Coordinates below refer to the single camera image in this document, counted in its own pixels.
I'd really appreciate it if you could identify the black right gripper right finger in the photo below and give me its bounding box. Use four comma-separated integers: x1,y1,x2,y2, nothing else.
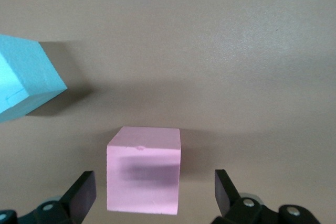
212,169,321,224

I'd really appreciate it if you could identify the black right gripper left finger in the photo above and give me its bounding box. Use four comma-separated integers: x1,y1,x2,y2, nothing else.
0,170,97,224

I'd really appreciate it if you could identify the pink foam block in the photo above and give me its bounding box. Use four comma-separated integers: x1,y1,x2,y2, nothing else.
106,126,182,216

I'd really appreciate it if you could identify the blue foam block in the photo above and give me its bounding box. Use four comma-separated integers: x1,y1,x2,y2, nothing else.
0,34,68,124

